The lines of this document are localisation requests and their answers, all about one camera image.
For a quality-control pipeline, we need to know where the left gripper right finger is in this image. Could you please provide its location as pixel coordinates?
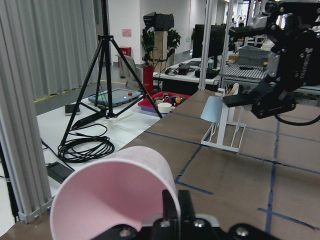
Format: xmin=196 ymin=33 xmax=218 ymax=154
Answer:
xmin=178 ymin=190 xmax=195 ymax=222

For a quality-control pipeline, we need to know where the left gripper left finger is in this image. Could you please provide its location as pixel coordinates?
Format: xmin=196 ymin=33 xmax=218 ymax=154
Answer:
xmin=162 ymin=189 xmax=178 ymax=221

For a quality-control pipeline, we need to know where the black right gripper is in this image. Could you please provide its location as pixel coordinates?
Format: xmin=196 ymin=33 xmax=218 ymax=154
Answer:
xmin=222 ymin=0 xmax=320 ymax=119

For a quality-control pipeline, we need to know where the light blue plastic cup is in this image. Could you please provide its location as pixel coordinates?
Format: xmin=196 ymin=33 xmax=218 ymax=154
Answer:
xmin=200 ymin=96 xmax=223 ymax=123

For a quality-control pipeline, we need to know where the pink plastic cup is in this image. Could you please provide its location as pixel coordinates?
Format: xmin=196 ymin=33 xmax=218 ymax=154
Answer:
xmin=50 ymin=146 xmax=181 ymax=240

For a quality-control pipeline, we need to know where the white paper cup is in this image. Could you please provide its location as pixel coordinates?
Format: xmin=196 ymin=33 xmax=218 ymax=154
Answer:
xmin=157 ymin=102 xmax=173 ymax=116

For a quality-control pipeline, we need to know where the red plastic tray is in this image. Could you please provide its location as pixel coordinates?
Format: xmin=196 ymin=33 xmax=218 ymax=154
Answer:
xmin=138 ymin=91 xmax=190 ymax=113

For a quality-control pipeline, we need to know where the green potted plant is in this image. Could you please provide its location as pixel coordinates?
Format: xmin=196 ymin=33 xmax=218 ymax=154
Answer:
xmin=167 ymin=29 xmax=181 ymax=49

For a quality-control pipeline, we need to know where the red bottle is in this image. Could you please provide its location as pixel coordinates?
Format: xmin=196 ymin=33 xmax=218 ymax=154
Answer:
xmin=143 ymin=65 xmax=154 ymax=96

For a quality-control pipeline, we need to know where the black power adapter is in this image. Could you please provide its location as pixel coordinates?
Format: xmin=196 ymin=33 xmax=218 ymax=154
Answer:
xmin=46 ymin=161 xmax=73 ymax=184

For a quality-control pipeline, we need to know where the black tripod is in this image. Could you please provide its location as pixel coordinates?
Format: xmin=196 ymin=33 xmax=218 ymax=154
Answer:
xmin=60 ymin=0 xmax=163 ymax=146

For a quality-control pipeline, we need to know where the white wire cup rack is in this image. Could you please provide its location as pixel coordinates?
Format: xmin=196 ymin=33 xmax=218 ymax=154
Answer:
xmin=201 ymin=88 xmax=246 ymax=153

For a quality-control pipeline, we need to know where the coiled black cable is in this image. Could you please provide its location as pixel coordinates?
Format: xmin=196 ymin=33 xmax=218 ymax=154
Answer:
xmin=57 ymin=123 xmax=115 ymax=164

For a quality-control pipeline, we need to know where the aluminium frame post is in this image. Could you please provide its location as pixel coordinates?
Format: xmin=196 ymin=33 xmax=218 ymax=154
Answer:
xmin=0 ymin=0 xmax=53 ymax=224

